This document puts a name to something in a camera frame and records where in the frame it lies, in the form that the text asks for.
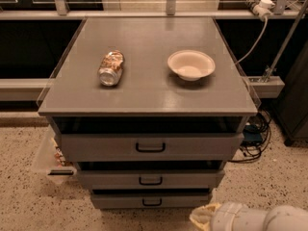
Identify blue box on floor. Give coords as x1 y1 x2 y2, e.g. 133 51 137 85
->
243 124 263 142

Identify black floor cables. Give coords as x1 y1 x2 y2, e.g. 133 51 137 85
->
229 109 273 164

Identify grey drawer cabinet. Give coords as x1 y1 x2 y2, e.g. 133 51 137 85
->
38 16 259 137

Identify black bottom drawer handle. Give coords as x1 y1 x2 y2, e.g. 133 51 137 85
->
142 198 162 207

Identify metal diagonal strut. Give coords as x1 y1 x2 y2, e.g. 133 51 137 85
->
260 0 308 83

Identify white paper bowl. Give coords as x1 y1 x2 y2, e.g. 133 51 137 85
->
167 50 216 81

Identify grey top drawer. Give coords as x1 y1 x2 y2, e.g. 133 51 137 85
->
61 133 244 162

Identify black top drawer handle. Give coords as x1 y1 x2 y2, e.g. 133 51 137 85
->
135 142 166 153

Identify black drawer handle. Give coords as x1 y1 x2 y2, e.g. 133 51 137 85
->
142 198 162 207
135 142 166 153
139 177 163 186

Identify grey drawer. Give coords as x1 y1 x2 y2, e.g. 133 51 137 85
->
61 133 244 162
77 169 224 190
90 192 212 209

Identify crushed soda can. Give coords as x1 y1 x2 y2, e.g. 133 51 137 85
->
98 50 124 87

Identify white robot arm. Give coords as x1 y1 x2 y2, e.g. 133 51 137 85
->
190 202 308 231

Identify grey middle drawer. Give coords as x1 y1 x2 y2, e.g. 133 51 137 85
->
77 169 224 190

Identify dark cabinet at right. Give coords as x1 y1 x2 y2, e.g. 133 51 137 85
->
273 45 308 146

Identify grey bottom drawer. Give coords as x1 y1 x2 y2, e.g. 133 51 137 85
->
90 192 212 209

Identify black middle drawer handle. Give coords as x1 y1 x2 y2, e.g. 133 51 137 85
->
139 177 163 186

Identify white power strip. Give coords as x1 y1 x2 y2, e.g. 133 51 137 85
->
243 0 274 21

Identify clear plastic side bin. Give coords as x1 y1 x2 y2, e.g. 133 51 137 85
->
31 127 77 185

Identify white power cable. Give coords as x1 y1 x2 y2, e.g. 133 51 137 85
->
234 14 270 65

